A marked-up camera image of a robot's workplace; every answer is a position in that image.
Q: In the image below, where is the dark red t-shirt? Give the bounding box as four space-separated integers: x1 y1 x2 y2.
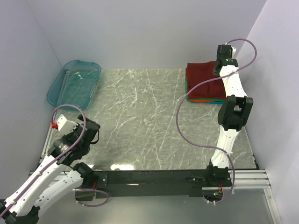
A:
185 61 226 101

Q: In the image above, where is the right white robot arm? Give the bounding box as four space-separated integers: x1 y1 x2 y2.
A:
205 44 253 186

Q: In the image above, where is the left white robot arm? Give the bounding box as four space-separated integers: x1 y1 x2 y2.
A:
0 115 100 224

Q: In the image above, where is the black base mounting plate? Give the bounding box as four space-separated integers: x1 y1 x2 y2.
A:
81 168 235 197

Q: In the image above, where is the blue transparent plastic bin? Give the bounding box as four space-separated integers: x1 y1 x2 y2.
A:
47 60 101 110

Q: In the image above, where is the folded blue t-shirt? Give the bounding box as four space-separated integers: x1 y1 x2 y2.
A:
189 101 224 105

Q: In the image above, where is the folded orange t-shirt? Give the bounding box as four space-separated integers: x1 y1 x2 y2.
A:
188 99 224 104

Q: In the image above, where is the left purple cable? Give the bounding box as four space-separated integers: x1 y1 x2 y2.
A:
0 104 111 217

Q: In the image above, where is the purple cable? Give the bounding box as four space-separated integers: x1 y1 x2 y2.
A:
175 38 258 206
0 104 111 217

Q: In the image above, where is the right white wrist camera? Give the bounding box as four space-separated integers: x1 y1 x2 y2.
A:
230 46 236 58

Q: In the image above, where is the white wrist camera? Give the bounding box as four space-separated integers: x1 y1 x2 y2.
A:
50 114 78 134
230 46 236 58

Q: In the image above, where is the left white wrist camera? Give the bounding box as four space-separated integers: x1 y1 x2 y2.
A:
50 114 78 134

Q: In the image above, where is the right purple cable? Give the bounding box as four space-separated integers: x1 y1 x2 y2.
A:
175 38 258 206

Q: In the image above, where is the aluminium frame rail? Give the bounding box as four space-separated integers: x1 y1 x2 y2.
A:
24 169 272 190

